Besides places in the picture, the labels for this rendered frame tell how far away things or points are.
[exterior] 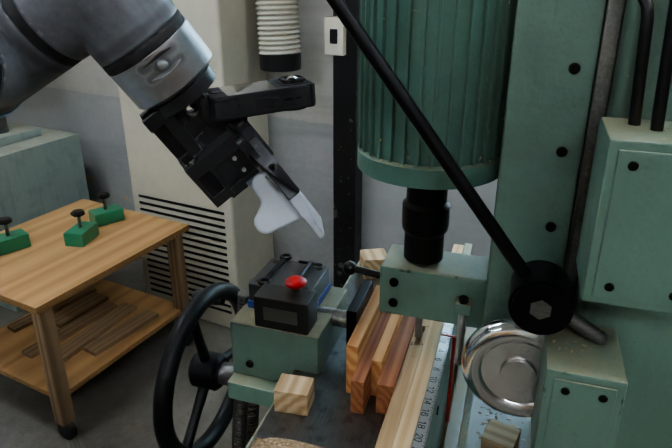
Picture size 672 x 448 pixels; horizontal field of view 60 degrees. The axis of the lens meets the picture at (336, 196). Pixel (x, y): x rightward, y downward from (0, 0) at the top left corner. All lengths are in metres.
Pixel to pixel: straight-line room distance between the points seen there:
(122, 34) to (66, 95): 2.66
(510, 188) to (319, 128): 1.70
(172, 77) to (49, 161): 2.37
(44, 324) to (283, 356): 1.20
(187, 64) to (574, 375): 0.46
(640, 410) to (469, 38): 0.44
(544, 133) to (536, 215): 0.09
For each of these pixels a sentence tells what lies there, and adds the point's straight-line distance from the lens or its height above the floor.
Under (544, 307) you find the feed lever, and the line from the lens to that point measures 0.60.
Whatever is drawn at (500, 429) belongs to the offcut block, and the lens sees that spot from 0.88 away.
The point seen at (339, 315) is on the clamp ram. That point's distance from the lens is 0.85.
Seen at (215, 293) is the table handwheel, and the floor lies 0.95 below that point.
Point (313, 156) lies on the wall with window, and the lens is 2.34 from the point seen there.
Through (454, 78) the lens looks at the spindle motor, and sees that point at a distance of 0.61.
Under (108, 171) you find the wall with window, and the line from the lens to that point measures 3.13.
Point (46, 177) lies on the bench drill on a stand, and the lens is 2.91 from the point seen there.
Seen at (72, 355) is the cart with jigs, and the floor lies 0.19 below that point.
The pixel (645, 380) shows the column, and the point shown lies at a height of 1.02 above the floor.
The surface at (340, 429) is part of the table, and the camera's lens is 0.76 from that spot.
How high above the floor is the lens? 1.43
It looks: 22 degrees down
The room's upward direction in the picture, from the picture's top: straight up
